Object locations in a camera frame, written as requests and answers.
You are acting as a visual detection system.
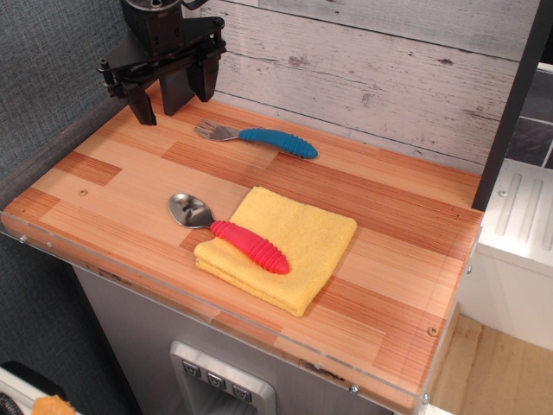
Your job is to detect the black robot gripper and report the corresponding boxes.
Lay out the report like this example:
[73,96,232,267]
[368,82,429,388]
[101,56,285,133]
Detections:
[97,1,226,126]

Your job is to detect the red handled metal spoon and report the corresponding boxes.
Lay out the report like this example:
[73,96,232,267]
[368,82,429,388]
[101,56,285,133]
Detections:
[168,193,290,275]

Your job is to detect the orange object at corner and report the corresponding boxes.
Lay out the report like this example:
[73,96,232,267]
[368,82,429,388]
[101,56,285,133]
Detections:
[31,395,77,415]

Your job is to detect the yellow folded cloth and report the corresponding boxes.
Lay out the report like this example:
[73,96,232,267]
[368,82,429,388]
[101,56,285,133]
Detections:
[194,187,357,317]

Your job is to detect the clear acrylic table edge guard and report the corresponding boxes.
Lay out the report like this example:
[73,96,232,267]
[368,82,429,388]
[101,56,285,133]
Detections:
[3,204,482,414]

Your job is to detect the grey toy fridge cabinet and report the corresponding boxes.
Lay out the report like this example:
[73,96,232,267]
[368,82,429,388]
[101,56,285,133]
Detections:
[74,267,388,414]

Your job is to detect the silver dispenser button panel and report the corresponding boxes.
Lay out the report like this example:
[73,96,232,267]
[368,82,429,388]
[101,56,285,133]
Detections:
[169,341,277,414]

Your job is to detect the white toy sink unit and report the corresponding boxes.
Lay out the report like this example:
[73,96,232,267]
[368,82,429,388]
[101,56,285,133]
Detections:
[455,62,553,351]

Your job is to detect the dark grey left post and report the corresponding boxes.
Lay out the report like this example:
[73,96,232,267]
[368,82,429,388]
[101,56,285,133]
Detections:
[160,69,195,116]

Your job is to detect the dark grey post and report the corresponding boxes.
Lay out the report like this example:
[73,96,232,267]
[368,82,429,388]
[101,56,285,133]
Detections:
[472,0,552,212]
[160,69,195,116]

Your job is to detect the blue handled metal fork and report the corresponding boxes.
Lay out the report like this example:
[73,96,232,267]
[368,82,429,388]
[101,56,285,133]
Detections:
[194,119,319,159]

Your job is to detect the dark grey right post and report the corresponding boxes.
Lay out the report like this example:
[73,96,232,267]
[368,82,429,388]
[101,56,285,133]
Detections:
[472,0,552,212]

